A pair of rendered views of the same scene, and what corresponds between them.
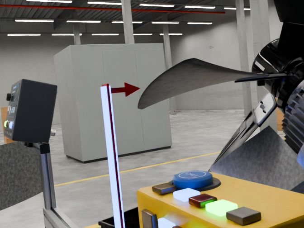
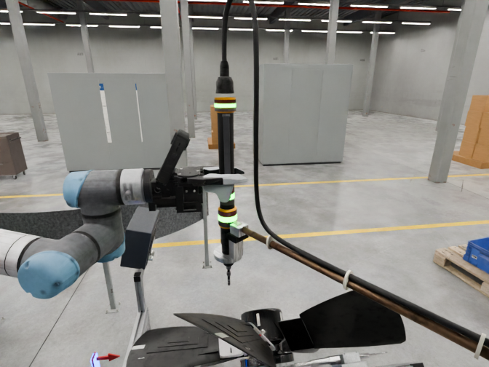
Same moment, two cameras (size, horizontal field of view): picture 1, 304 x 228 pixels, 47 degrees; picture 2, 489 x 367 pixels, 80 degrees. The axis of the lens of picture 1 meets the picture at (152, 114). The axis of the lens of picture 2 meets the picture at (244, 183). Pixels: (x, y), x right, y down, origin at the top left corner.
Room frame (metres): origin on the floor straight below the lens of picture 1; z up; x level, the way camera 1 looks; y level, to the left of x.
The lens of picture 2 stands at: (0.18, -0.48, 1.85)
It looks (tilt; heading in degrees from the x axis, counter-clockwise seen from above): 19 degrees down; 20
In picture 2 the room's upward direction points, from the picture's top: straight up
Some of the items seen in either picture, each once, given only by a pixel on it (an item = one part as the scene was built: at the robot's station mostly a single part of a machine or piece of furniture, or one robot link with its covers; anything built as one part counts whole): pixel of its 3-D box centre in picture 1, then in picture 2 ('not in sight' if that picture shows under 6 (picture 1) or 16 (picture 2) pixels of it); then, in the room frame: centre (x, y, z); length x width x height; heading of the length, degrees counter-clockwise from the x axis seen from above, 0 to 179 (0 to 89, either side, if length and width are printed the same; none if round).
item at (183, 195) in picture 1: (186, 194); not in sight; (0.31, -0.02, 1.08); 0.02 x 0.02 x 0.01; 28
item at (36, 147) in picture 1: (37, 145); (142, 263); (1.13, 0.38, 1.04); 0.24 x 0.03 x 0.03; 28
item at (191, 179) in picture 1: (192, 181); not in sight; (0.35, -0.03, 1.08); 0.04 x 0.04 x 0.02
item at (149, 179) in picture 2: not in sight; (175, 188); (0.69, -0.14, 1.63); 0.12 x 0.08 x 0.09; 118
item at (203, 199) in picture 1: (202, 200); not in sight; (0.29, -0.03, 1.08); 0.02 x 0.02 x 0.01; 28
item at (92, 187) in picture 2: not in sight; (97, 189); (0.61, 0.00, 1.64); 0.11 x 0.08 x 0.09; 118
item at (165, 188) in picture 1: (163, 188); not in sight; (0.33, 0.00, 1.08); 0.02 x 0.02 x 0.01; 28
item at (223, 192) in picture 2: not in sight; (225, 188); (0.71, -0.25, 1.64); 0.09 x 0.03 x 0.06; 106
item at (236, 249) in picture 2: not in sight; (231, 239); (0.74, -0.24, 1.50); 0.09 x 0.07 x 0.10; 63
